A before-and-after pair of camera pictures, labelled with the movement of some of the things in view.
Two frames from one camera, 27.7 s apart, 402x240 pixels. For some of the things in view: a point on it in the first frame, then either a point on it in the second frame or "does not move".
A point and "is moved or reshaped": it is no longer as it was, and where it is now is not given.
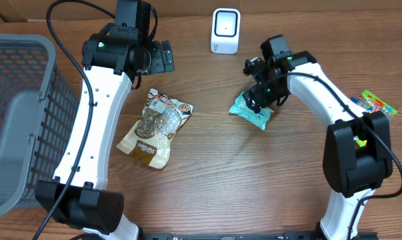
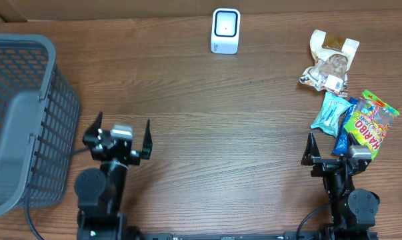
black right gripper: x=265 y=101 to x=324 y=164
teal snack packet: x=241 y=109 is moved or reshaped
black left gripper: x=163 y=60 to x=91 y=135
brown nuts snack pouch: x=149 y=137 to x=333 y=56
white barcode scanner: x=225 y=31 does not move
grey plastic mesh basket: x=33 y=119 does not move
